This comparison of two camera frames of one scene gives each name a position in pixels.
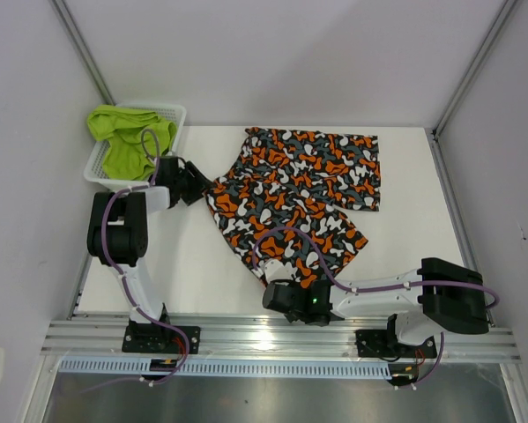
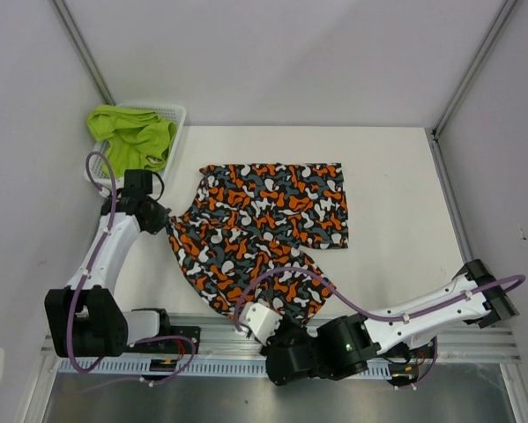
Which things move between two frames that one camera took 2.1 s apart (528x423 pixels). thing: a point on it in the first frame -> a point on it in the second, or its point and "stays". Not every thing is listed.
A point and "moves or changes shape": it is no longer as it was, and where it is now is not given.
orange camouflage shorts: x=283 y=201 moves or changes shape
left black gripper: x=204 y=182 -> x=161 y=220
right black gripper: x=290 y=283 -> x=269 y=345
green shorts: x=138 y=138 stays
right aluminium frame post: x=472 y=70 stays
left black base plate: x=160 y=339 stays
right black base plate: x=376 y=343 stays
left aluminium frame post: x=82 y=50 stays
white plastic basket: x=94 y=171 stays
